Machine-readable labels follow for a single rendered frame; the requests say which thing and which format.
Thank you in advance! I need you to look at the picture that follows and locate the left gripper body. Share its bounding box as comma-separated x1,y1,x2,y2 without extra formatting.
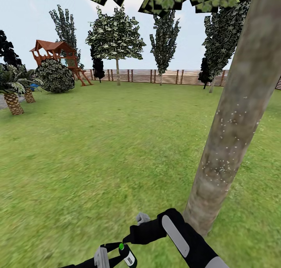
83,244,105,268

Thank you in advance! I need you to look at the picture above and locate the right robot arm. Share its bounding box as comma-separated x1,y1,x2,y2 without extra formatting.
122,208,229,268

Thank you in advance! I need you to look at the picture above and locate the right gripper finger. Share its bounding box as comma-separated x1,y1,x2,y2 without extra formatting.
122,234,131,244

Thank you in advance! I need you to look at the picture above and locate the pesticide atomizer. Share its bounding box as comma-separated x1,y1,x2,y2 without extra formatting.
119,243,137,268

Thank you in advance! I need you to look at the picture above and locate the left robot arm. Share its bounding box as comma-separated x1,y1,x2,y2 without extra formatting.
63,242,125,268

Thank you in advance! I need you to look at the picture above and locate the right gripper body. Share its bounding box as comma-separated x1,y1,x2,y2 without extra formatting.
130,221,156,245

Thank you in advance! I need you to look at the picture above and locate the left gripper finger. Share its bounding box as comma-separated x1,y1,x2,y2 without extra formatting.
109,254,125,268
105,242,121,253

